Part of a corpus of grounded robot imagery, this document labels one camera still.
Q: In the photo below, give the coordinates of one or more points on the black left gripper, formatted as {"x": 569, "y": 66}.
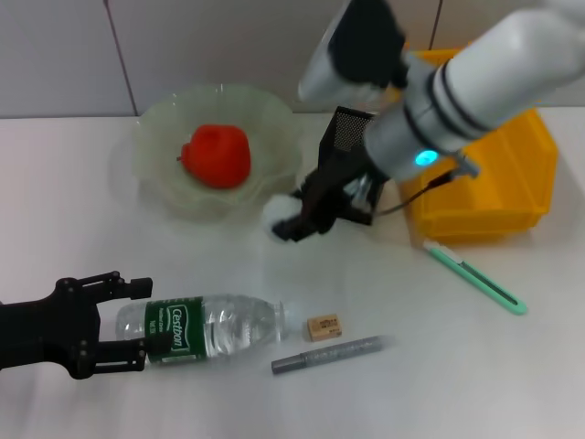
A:
{"x": 45, "y": 334}

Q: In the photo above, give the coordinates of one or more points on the orange fruit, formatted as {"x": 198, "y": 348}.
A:
{"x": 215, "y": 155}

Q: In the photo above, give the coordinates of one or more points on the green wavy glass fruit plate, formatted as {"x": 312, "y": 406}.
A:
{"x": 274, "y": 137}

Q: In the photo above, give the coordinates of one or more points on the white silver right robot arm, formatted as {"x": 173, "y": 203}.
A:
{"x": 503, "y": 68}

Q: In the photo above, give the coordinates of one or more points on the black mesh pen holder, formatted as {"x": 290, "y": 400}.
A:
{"x": 347, "y": 128}

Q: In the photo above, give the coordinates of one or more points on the small tan eraser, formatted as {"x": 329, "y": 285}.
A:
{"x": 325, "y": 328}

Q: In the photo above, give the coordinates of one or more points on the clear green-label water bottle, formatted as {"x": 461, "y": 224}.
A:
{"x": 219, "y": 324}

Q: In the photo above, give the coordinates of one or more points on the green toothbrush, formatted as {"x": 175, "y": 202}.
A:
{"x": 475, "y": 279}

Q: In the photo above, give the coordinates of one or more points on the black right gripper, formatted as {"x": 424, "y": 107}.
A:
{"x": 338, "y": 192}

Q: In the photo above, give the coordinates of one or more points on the yellow plastic bin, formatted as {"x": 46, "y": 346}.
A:
{"x": 503, "y": 201}

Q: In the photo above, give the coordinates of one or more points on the grey marker pen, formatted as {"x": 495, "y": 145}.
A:
{"x": 320, "y": 354}

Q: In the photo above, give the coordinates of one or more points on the white paper ball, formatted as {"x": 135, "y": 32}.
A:
{"x": 281, "y": 208}

